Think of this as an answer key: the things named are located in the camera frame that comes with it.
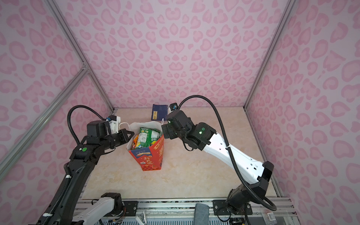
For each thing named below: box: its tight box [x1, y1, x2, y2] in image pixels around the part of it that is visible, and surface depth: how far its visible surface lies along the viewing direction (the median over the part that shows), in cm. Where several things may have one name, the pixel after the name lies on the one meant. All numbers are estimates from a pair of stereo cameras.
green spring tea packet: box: [135, 127, 162, 149], surface depth 78 cm
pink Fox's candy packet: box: [132, 134, 140, 150], surface depth 77 cm
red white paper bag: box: [126, 120, 165, 172], surface depth 78 cm
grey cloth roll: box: [193, 202, 210, 225], surface depth 70 cm
